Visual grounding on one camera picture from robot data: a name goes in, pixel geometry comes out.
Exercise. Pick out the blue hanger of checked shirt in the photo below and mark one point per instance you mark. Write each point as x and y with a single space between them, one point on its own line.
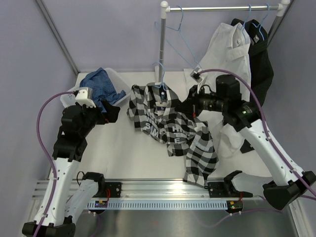
159 86

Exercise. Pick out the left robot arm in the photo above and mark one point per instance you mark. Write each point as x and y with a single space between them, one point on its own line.
59 213

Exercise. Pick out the black white checked shirt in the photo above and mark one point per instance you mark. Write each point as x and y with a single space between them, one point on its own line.
152 110

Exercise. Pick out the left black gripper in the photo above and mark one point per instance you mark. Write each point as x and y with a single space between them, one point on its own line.
111 114

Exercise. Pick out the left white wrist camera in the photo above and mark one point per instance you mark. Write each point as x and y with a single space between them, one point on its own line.
84 97

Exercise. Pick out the metal clothes rack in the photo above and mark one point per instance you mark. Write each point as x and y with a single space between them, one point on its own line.
281 10

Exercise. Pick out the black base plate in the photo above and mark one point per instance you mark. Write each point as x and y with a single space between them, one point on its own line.
223 190
110 190

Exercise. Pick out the aluminium mounting rail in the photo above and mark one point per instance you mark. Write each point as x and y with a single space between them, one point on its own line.
165 189

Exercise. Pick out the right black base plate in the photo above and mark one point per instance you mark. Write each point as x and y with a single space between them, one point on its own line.
223 190

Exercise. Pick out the blue hanger of black shirt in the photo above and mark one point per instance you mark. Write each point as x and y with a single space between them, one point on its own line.
260 25

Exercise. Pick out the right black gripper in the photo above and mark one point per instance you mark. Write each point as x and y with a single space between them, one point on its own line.
191 106

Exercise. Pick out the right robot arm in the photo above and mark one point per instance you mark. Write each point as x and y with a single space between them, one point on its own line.
288 181

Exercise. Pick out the blue plaid shirt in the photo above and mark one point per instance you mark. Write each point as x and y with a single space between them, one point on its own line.
102 88

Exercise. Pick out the white plastic basket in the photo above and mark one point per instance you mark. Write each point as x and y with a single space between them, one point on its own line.
119 84

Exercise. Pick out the blue hanger of white shirt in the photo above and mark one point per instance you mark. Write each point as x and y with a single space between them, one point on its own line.
243 26

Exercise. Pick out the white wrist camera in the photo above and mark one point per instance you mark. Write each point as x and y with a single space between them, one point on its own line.
199 78
84 97

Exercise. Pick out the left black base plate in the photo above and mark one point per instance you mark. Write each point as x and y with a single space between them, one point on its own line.
110 190

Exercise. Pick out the blue hanger of plaid shirt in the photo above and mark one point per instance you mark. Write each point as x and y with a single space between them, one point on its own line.
182 39

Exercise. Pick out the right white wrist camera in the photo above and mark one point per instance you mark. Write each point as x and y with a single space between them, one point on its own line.
199 78

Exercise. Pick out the white slotted cable duct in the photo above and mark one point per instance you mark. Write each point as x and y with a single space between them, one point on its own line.
158 205

